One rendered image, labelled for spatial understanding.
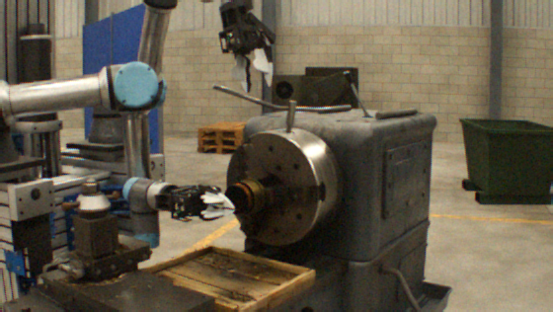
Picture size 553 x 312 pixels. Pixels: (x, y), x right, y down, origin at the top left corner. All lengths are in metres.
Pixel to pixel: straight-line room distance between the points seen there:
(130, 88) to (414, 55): 10.22
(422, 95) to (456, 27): 1.60
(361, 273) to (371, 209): 0.19
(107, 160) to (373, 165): 0.90
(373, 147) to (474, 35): 9.98
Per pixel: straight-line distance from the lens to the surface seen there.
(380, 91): 11.46
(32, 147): 1.79
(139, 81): 1.38
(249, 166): 1.42
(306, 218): 1.41
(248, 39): 1.26
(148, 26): 1.82
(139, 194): 1.44
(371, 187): 1.50
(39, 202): 1.50
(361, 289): 1.59
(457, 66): 11.36
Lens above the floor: 1.40
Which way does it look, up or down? 9 degrees down
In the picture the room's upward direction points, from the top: straight up
